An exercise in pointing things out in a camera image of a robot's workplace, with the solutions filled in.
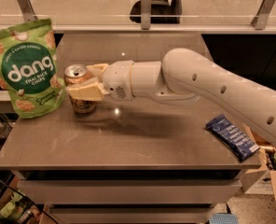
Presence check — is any metal bracket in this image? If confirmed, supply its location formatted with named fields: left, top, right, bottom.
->
left=251, top=0, right=276, bottom=30
left=17, top=0, right=37, bottom=22
left=141, top=0, right=151, bottom=30

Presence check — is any grey drawer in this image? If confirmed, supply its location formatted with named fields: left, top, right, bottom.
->
left=48, top=207, right=213, bottom=224
left=18, top=179, right=242, bottom=204

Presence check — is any right metal bracket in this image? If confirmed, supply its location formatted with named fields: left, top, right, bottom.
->
left=251, top=0, right=276, bottom=30

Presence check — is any cardboard box with items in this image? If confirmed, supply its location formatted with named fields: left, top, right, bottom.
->
left=241, top=126, right=276, bottom=202

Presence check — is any upper grey drawer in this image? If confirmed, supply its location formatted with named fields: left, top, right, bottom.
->
left=18, top=179, right=242, bottom=204

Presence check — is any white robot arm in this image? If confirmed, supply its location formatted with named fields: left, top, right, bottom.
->
left=66, top=49, right=276, bottom=146

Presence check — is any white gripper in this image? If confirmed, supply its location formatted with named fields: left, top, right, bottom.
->
left=66, top=61, right=133, bottom=101

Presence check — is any green rice chip bag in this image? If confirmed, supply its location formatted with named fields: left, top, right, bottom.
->
left=0, top=19, right=65, bottom=119

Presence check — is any middle metal bracket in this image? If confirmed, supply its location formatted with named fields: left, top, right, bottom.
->
left=141, top=0, right=151, bottom=30

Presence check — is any black office chair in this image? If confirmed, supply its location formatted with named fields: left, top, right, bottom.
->
left=129, top=0, right=186, bottom=25

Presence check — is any orange soda can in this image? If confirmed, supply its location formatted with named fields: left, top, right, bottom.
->
left=64, top=64, right=96, bottom=114

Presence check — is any blue snack bar wrapper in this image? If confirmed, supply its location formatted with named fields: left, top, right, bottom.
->
left=206, top=114, right=260, bottom=161

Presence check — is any blue plastic basket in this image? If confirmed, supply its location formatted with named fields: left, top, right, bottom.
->
left=209, top=214, right=239, bottom=224

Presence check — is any black wire basket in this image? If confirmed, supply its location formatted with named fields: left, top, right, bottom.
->
left=0, top=175, right=60, bottom=224

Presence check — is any lower grey drawer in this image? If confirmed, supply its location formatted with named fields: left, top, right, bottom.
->
left=48, top=207, right=213, bottom=224

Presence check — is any left metal bracket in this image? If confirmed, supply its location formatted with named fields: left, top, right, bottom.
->
left=17, top=0, right=37, bottom=22

